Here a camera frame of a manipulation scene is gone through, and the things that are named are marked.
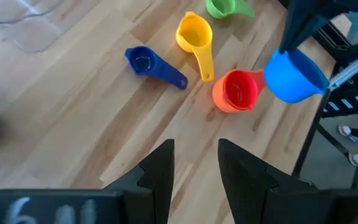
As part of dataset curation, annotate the person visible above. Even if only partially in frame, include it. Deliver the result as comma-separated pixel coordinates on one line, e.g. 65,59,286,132
337,124,358,169

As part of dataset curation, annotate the red measuring cup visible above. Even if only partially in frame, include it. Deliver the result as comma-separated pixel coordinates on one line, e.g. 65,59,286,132
223,68,267,111

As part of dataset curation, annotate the small indigo measuring cup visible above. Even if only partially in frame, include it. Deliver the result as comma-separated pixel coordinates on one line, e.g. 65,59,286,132
124,45,189,91

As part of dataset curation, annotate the large orange measuring cup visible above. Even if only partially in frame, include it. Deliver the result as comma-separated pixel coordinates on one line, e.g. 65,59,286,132
211,76,256,114

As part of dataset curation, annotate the black aluminium table frame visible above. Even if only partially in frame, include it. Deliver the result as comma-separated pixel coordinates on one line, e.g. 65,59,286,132
292,21,358,190

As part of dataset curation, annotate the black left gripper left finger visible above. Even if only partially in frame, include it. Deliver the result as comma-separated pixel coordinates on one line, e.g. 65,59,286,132
0,139,175,224

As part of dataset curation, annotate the blue-grey metal table stand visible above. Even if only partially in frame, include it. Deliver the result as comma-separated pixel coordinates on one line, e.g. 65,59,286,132
331,11,358,44

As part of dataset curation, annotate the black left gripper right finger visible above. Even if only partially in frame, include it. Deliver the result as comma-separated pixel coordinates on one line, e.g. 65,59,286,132
218,139,358,224

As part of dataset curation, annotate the clear plastic basket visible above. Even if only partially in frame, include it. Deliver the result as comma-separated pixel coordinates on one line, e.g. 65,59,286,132
0,0,65,54

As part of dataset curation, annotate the yellow measuring cup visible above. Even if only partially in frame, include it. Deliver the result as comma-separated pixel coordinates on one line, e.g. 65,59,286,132
175,11,215,83

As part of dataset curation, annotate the black hazard striped mat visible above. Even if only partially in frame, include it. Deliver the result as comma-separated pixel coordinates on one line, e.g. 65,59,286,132
320,86,358,119

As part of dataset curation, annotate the light blue measuring cup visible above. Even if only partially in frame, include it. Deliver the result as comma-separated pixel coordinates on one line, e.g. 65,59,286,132
263,46,331,105

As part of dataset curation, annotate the short silver aluminium rail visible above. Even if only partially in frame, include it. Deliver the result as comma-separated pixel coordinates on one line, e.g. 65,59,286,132
328,47,358,91

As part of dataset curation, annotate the green measuring cup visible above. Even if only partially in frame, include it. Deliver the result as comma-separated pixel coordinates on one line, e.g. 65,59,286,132
205,0,255,20

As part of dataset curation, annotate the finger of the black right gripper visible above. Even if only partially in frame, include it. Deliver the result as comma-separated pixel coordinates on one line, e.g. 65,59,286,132
303,14,331,38
278,12,307,54

